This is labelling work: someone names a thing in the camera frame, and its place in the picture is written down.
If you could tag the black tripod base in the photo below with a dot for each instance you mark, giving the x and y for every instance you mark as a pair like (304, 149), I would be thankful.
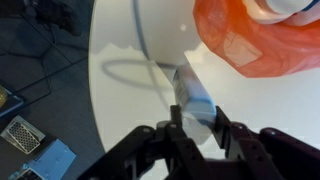
(56, 15)

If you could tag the blue flat case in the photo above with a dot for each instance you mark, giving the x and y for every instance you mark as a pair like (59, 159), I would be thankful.
(8, 101)

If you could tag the orange plastic bag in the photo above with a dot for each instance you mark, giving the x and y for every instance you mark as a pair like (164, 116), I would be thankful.
(266, 50)

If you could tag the light blue box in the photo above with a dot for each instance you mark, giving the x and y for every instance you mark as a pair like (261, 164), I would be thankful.
(50, 161)

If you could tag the grey perforated box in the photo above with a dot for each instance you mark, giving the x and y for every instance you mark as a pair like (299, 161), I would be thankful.
(21, 135)

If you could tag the white bottle with blue label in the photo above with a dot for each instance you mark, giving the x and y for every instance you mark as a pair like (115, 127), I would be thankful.
(286, 5)

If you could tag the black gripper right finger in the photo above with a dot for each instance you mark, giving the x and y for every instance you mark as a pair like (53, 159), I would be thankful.
(224, 125)

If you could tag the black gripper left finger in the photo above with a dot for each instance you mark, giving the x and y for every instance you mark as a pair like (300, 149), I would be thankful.
(175, 116)

